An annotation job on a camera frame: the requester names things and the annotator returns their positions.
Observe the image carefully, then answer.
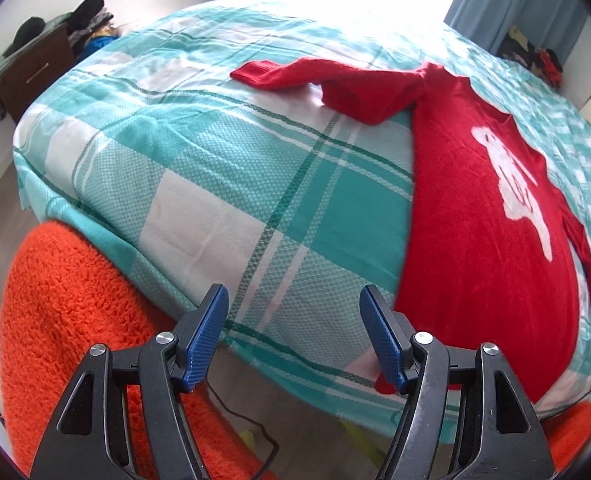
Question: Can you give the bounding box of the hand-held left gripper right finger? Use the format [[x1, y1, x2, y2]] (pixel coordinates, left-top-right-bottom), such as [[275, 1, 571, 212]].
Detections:
[[359, 284, 559, 480]]

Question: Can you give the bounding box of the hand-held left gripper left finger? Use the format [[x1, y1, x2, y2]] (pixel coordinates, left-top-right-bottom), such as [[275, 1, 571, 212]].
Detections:
[[29, 284, 231, 480]]

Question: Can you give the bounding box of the red knitted sweater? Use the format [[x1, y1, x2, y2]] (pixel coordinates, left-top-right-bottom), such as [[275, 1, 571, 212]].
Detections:
[[230, 57, 591, 406]]

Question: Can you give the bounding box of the heap of dark clothes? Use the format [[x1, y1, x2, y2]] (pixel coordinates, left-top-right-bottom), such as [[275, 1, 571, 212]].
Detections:
[[498, 22, 563, 88]]

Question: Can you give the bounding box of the pile of mixed clothes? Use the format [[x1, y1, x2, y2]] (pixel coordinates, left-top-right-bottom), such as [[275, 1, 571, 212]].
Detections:
[[68, 0, 126, 63]]

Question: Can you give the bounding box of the orange fleece cloth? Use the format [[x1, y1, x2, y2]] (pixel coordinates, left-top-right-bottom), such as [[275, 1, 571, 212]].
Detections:
[[0, 220, 591, 480]]

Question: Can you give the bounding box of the teal plaid bedsheet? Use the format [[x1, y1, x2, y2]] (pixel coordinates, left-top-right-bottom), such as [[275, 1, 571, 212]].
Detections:
[[12, 0, 591, 441]]

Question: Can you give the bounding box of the brown wooden cabinet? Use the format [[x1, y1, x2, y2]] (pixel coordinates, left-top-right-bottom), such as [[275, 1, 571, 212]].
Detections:
[[0, 25, 76, 123]]

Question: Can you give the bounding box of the blue curtain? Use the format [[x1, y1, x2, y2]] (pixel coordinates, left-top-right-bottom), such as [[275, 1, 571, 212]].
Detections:
[[443, 0, 589, 61]]

